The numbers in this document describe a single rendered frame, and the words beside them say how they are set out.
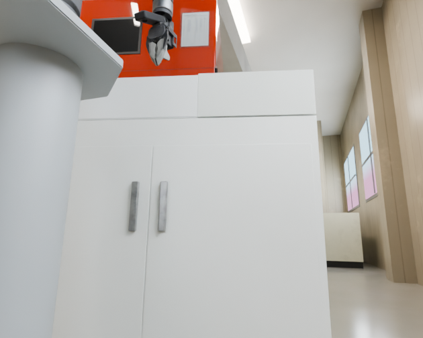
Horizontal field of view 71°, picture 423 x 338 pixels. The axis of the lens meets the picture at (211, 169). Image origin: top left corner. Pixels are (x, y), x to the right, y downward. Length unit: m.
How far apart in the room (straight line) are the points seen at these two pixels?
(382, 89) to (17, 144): 4.19
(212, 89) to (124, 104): 0.28
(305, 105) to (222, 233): 0.44
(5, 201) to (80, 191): 0.41
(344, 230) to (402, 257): 1.63
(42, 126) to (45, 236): 0.19
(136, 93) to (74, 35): 0.42
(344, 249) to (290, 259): 4.65
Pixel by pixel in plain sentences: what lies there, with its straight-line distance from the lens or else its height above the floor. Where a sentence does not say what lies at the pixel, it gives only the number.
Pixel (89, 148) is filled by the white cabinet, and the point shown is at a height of 0.72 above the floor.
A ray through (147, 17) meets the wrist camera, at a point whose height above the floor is 1.17.
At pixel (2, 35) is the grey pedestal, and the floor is 0.80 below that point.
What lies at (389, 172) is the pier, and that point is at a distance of 4.09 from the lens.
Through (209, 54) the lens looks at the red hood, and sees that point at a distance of 1.70.
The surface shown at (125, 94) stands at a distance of 1.00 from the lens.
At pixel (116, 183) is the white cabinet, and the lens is 0.91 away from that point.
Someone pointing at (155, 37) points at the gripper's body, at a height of 1.14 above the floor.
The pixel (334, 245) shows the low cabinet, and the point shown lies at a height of 0.34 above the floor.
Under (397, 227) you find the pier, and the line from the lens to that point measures 4.02.
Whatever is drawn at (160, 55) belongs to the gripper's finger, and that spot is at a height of 1.07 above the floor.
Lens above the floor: 0.47
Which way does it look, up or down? 13 degrees up
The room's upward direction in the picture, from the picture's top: 1 degrees clockwise
